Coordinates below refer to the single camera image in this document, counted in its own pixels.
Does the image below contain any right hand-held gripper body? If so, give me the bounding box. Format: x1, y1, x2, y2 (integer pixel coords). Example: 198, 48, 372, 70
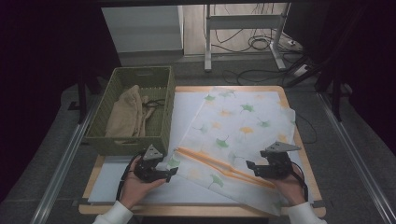
260, 141, 303, 180

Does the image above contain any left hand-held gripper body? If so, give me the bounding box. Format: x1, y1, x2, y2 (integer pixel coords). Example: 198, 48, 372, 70
133, 144, 168, 184

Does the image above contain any white leaf-print mesh laundry bag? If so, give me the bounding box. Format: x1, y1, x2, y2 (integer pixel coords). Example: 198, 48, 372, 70
166, 87, 297, 217

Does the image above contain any beige garment with black drawstring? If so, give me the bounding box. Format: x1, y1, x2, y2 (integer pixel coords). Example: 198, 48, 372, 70
105, 84, 166, 146

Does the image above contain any green woven basket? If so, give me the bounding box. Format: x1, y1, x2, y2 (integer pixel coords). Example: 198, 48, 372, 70
83, 65, 176, 157

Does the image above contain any person's left hand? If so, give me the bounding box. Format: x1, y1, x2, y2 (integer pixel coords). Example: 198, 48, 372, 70
120, 158, 167, 210

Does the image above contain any person's right hand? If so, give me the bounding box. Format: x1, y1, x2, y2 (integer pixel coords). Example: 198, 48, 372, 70
272, 164, 308, 206

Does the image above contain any white table mat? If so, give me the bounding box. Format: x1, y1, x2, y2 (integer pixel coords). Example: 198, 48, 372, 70
88, 90, 316, 206

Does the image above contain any black metal stand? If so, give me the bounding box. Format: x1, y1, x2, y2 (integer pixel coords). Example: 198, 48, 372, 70
314, 3, 354, 122
67, 74, 92, 124

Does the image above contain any white power strip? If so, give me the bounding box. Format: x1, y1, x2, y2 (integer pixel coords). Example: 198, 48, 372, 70
292, 63, 313, 77

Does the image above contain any white cabinet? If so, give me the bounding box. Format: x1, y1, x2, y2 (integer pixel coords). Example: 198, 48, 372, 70
101, 5, 185, 66

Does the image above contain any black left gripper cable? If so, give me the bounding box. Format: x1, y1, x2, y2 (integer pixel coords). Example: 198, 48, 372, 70
115, 151, 139, 202

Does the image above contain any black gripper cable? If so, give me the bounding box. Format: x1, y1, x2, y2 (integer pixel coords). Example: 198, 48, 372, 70
115, 151, 139, 202
290, 161, 309, 202

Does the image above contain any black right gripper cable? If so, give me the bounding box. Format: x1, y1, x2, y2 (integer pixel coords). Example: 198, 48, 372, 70
290, 161, 309, 202

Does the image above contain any black cable beside table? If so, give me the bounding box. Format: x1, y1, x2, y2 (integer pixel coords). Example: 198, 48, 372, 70
295, 113, 318, 145

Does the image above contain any silver metal floor rail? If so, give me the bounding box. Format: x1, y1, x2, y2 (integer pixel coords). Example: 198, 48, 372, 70
29, 96, 104, 224
317, 91, 396, 224

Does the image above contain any bundle of black floor cables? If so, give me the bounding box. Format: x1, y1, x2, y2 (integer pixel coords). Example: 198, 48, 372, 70
213, 27, 283, 54

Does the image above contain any white metal desk frame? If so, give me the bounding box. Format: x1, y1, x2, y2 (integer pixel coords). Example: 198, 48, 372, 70
204, 3, 292, 73

